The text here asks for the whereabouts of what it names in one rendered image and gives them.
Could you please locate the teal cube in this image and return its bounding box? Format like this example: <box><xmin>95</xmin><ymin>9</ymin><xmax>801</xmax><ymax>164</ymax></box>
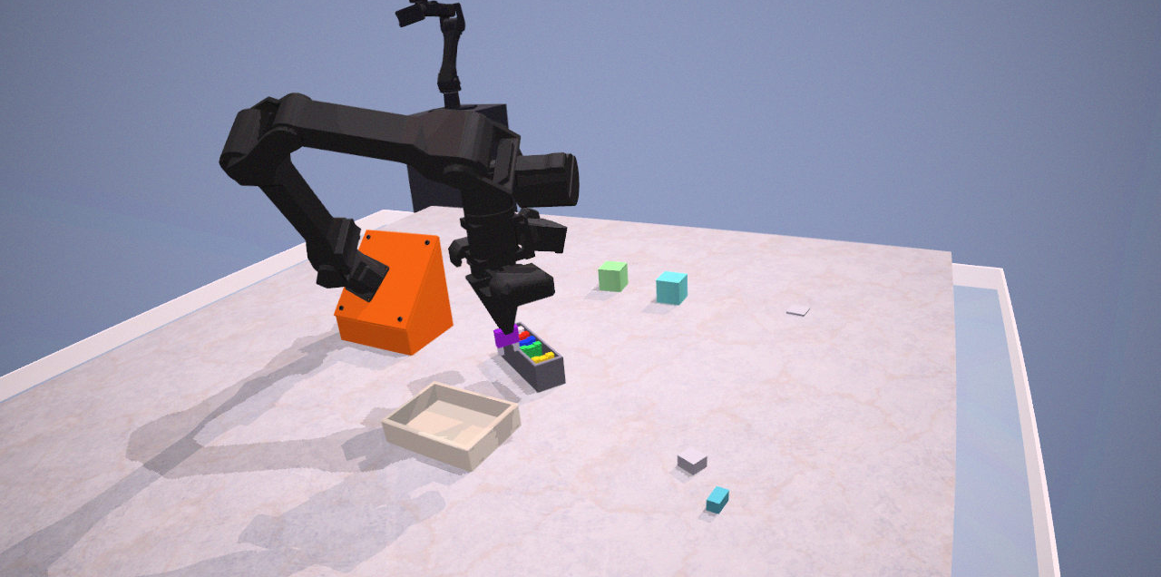
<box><xmin>656</xmin><ymin>271</ymin><xmax>688</xmax><ymax>305</ymax></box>

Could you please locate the violet blade fuse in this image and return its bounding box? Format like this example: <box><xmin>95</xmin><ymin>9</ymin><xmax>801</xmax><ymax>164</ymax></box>
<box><xmin>493</xmin><ymin>325</ymin><xmax>520</xmax><ymax>356</ymax></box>

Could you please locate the light green cube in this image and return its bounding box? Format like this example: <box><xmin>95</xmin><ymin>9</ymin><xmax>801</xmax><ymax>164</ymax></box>
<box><xmin>598</xmin><ymin>261</ymin><xmax>629</xmax><ymax>293</ymax></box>

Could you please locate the green blade fuse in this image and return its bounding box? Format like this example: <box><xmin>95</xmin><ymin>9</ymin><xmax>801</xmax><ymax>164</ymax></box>
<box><xmin>520</xmin><ymin>341</ymin><xmax>542</xmax><ymax>359</ymax></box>

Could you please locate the small cyan block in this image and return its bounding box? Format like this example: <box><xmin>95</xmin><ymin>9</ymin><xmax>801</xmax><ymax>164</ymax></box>
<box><xmin>706</xmin><ymin>486</ymin><xmax>729</xmax><ymax>514</ymax></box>

